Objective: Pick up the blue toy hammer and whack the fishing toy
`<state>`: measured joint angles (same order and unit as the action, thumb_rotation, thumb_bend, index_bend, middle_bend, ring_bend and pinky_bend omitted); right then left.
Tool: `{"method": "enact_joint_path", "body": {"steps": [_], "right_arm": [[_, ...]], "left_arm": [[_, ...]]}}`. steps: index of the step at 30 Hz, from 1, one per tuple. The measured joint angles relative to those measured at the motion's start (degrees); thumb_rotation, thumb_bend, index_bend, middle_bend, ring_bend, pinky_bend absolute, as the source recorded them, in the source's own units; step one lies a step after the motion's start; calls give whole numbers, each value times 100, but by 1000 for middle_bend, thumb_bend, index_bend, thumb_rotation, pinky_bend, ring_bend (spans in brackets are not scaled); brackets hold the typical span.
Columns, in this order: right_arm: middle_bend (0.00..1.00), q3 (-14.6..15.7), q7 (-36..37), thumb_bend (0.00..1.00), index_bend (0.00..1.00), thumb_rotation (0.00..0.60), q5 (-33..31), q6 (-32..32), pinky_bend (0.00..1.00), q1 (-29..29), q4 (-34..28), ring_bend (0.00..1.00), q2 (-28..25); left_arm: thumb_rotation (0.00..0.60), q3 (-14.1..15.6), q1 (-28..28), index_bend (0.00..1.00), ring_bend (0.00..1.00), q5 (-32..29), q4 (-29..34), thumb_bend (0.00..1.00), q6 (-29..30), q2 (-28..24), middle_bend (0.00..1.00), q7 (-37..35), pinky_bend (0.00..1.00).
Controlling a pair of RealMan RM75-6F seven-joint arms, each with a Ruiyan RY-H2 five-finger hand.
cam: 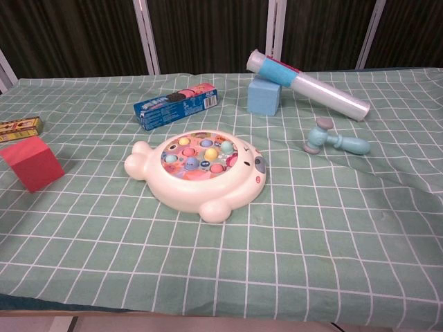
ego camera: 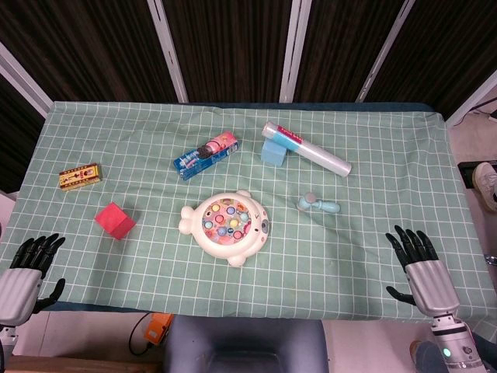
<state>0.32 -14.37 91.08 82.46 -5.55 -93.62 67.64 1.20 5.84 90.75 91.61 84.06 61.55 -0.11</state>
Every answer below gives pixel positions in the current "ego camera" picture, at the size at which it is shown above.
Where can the black flat floor device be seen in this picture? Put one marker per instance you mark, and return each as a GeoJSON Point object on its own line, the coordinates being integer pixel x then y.
{"type": "Point", "coordinates": [465, 173]}

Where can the orange device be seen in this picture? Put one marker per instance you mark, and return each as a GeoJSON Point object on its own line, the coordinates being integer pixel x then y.
{"type": "Point", "coordinates": [157, 330]}

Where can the white whack-a-mole toy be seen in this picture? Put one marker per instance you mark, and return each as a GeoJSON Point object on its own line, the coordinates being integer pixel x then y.
{"type": "Point", "coordinates": [217, 245]}

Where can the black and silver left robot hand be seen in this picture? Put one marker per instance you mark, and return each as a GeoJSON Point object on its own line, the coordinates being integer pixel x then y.
{"type": "Point", "coordinates": [19, 295]}

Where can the red cube block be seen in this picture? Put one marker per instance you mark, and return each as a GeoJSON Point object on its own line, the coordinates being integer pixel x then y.
{"type": "Point", "coordinates": [112, 219]}

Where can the dark grey padded seat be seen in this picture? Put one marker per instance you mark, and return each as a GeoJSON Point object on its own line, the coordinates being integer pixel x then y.
{"type": "Point", "coordinates": [244, 346]}

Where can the small blue toy mallet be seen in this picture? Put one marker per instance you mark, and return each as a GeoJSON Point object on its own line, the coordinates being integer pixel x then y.
{"type": "Point", "coordinates": [328, 207]}

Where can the green checked tablecloth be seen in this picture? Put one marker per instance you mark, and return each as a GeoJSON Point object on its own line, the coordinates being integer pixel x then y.
{"type": "Point", "coordinates": [155, 272]}

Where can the clear plastic tube roll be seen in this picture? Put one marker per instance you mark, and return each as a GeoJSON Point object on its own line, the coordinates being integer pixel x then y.
{"type": "Point", "coordinates": [318, 153]}

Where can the white frame post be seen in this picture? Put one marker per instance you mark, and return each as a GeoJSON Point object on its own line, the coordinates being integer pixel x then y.
{"type": "Point", "coordinates": [473, 101]}
{"type": "Point", "coordinates": [167, 50]}
{"type": "Point", "coordinates": [384, 50]}
{"type": "Point", "coordinates": [23, 83]}
{"type": "Point", "coordinates": [295, 50]}

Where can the light blue foam cube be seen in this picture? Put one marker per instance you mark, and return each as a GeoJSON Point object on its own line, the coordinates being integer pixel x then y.
{"type": "Point", "coordinates": [272, 155]}

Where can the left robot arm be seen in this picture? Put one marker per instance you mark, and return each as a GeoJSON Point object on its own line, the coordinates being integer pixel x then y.
{"type": "Point", "coordinates": [5, 336]}

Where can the white sneaker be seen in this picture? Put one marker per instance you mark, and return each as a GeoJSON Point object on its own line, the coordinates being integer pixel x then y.
{"type": "Point", "coordinates": [485, 186]}

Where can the blue cookie box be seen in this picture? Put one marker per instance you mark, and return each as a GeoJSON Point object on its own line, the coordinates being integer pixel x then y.
{"type": "Point", "coordinates": [206, 155]}

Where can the yellow and red small box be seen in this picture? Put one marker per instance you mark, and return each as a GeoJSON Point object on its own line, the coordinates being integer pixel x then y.
{"type": "Point", "coordinates": [79, 176]}

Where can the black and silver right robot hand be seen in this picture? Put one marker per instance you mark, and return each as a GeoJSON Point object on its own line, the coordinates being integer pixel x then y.
{"type": "Point", "coordinates": [433, 287]}

